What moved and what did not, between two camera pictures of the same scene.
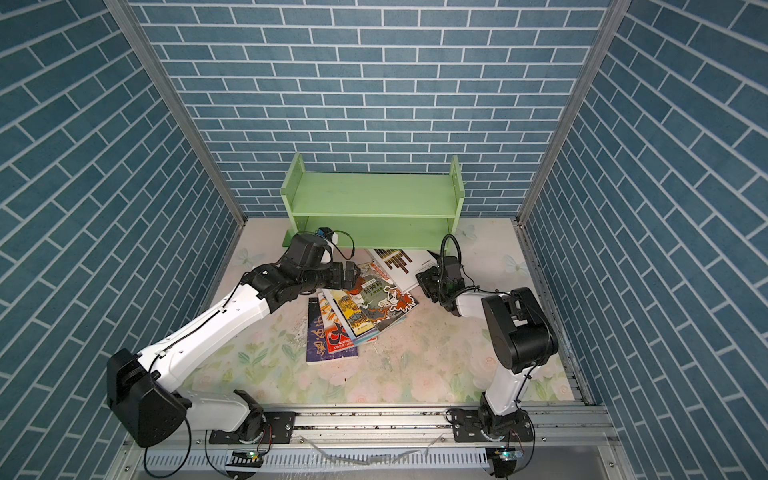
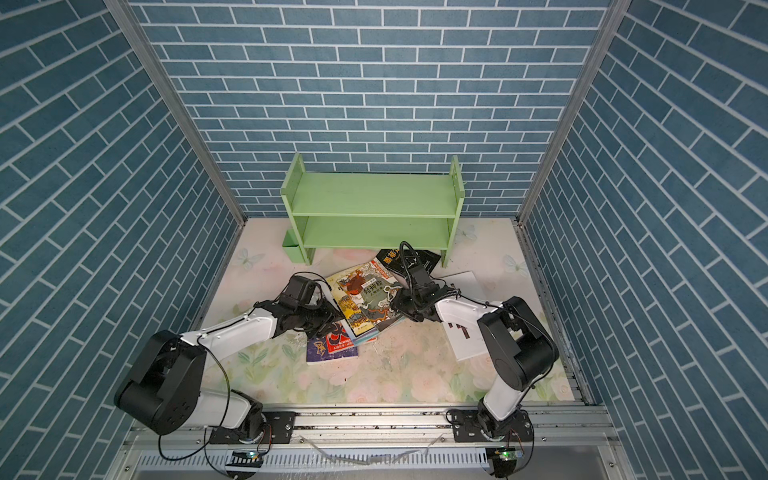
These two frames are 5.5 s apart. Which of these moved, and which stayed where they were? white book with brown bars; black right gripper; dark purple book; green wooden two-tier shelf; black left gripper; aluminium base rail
Moved: black right gripper; black left gripper; white book with brown bars
Stayed: green wooden two-tier shelf; dark purple book; aluminium base rail
